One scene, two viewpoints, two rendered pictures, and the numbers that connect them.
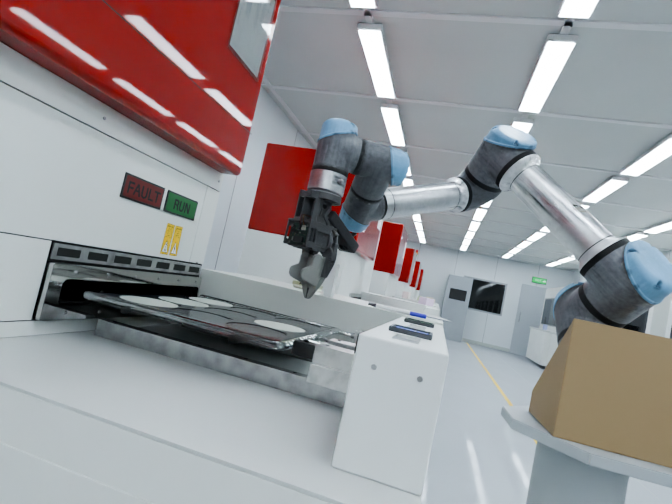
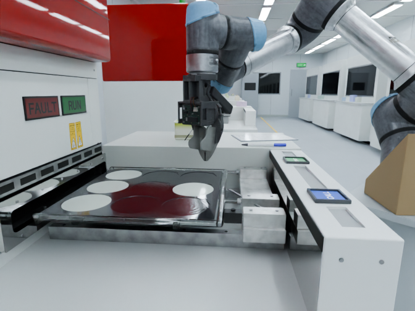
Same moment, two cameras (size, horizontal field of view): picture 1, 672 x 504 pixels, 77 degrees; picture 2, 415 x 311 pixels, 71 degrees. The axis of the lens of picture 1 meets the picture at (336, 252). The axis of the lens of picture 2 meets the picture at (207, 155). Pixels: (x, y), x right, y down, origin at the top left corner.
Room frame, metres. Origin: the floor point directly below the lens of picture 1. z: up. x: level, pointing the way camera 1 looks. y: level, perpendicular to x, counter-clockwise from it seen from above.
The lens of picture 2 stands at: (0.15, 0.15, 1.13)
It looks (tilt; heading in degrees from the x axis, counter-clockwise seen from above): 12 degrees down; 351
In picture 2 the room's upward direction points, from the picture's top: straight up
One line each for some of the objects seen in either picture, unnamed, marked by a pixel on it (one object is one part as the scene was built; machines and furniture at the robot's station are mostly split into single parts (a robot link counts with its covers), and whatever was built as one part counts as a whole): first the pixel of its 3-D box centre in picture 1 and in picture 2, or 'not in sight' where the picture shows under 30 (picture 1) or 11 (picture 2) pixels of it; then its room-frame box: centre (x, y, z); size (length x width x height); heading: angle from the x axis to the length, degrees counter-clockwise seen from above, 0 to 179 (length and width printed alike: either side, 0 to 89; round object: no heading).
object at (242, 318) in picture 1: (230, 314); (150, 188); (0.86, 0.18, 0.90); 0.34 x 0.34 x 0.01; 75
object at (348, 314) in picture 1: (325, 320); (204, 157); (1.21, -0.01, 0.89); 0.62 x 0.35 x 0.14; 75
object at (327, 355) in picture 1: (341, 358); (263, 216); (0.66, -0.04, 0.89); 0.08 x 0.03 x 0.03; 75
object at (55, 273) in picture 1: (137, 293); (67, 189); (0.90, 0.39, 0.89); 0.44 x 0.02 x 0.10; 165
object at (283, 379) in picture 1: (220, 361); (163, 235); (0.73, 0.15, 0.84); 0.50 x 0.02 x 0.03; 75
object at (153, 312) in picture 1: (178, 319); (125, 219); (0.68, 0.22, 0.90); 0.37 x 0.01 x 0.01; 75
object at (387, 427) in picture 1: (407, 370); (306, 206); (0.71, -0.16, 0.89); 0.55 x 0.09 x 0.14; 165
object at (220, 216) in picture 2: (315, 336); (223, 190); (0.81, 0.00, 0.90); 0.38 x 0.01 x 0.01; 165
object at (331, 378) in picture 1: (356, 363); (256, 201); (0.81, -0.08, 0.87); 0.36 x 0.08 x 0.03; 165
